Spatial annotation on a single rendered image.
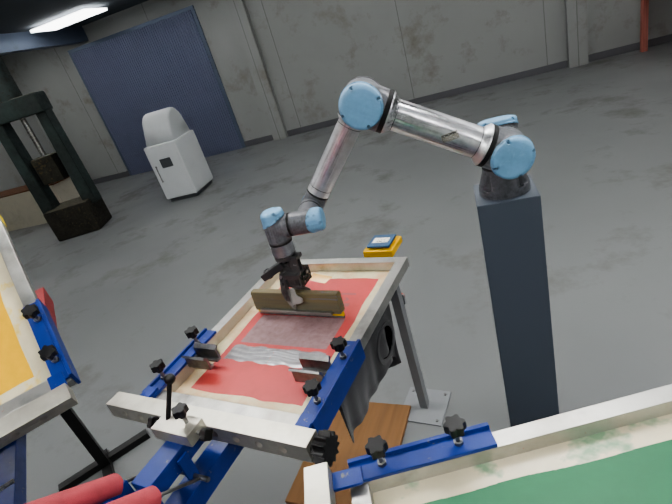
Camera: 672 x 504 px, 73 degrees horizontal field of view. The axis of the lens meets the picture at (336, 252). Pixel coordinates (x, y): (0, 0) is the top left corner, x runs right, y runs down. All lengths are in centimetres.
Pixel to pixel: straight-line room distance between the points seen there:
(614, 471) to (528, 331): 76
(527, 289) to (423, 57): 797
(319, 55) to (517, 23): 359
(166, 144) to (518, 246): 662
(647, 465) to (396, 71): 874
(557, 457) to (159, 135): 726
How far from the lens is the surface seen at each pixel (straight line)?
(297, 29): 963
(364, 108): 122
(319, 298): 149
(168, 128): 767
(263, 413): 124
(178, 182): 777
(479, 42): 934
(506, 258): 154
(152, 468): 122
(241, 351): 154
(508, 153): 128
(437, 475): 104
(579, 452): 107
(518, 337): 173
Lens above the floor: 180
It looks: 26 degrees down
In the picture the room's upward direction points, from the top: 18 degrees counter-clockwise
